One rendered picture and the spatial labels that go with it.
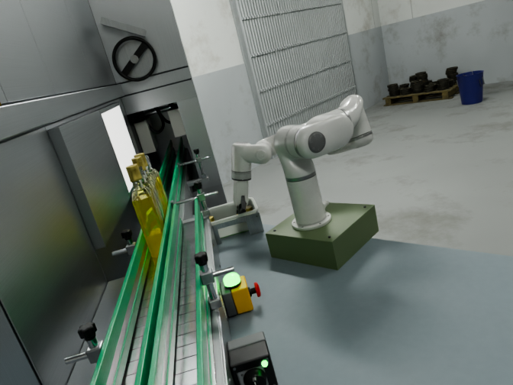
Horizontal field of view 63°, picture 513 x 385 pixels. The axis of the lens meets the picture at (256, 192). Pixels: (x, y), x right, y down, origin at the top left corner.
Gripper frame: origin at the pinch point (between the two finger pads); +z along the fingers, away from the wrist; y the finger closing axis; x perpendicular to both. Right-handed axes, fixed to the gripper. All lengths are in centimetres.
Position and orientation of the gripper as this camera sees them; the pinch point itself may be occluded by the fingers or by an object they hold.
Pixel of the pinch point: (240, 215)
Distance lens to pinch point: 163.2
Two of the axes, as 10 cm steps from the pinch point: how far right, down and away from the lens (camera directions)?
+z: -0.2, 9.6, 2.7
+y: 1.6, 2.7, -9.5
